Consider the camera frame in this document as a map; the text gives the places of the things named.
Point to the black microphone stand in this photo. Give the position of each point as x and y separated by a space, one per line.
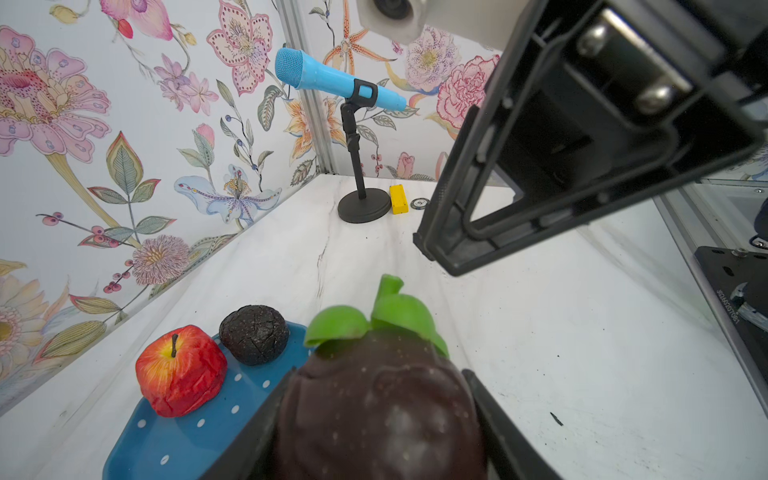
363 205

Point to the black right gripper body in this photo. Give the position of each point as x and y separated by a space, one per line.
599 104

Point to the blue polka dot plate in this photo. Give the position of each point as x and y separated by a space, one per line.
154 447

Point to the yellow toy block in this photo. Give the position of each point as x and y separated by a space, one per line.
399 203

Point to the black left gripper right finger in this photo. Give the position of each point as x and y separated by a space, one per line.
509 454

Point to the blue toy microphone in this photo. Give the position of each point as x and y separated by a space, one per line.
302 72

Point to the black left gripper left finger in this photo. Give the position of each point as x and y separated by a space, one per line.
250 455

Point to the small round black disc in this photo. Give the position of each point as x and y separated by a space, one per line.
419 203

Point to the aluminium corner post right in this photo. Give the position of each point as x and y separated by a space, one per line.
312 102

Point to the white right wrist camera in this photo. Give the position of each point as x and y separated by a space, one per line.
487 22

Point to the dark brown toy avocado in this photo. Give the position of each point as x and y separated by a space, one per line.
254 334

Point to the red yellow toy apple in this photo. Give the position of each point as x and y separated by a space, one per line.
181 371

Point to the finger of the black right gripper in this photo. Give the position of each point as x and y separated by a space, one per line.
492 240

